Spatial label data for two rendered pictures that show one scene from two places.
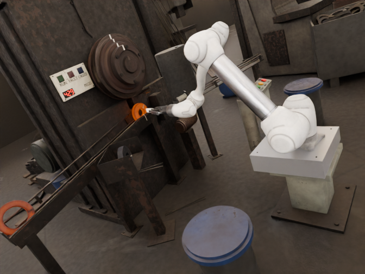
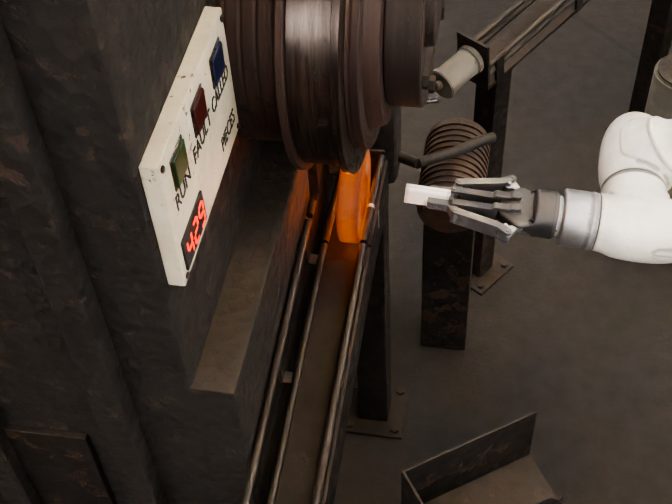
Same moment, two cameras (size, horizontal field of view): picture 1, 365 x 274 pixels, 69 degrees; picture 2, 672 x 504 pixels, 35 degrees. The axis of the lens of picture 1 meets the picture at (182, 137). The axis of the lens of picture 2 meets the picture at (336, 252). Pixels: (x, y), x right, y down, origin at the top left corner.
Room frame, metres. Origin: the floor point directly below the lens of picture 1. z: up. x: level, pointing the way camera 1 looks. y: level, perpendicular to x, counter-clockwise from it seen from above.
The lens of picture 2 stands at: (1.08, 0.88, 1.96)
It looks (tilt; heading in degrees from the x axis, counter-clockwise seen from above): 49 degrees down; 329
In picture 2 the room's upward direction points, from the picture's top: 4 degrees counter-clockwise
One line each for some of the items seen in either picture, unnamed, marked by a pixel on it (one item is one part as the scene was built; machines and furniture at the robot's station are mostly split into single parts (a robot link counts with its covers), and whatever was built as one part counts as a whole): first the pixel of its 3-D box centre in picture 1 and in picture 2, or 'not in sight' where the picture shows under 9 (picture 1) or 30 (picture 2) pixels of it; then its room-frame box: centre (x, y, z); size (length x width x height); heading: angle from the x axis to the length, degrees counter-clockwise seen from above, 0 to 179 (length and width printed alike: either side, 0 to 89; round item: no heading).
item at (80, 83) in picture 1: (73, 81); (196, 144); (1.90, 0.56, 1.15); 0.26 x 0.02 x 0.18; 136
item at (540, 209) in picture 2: (165, 110); (527, 211); (1.89, 0.05, 0.73); 0.09 x 0.08 x 0.07; 46
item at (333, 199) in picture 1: (310, 182); not in sight; (1.27, -0.63, 0.16); 0.40 x 0.40 x 0.31; 43
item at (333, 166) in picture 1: (306, 159); not in sight; (1.27, -0.63, 0.33); 0.32 x 0.32 x 0.04; 43
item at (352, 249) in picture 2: not in sight; (354, 218); (2.09, 0.24, 0.66); 0.19 x 0.07 x 0.01; 136
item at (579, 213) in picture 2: (172, 110); (575, 218); (1.84, 0.00, 0.73); 0.09 x 0.06 x 0.09; 136
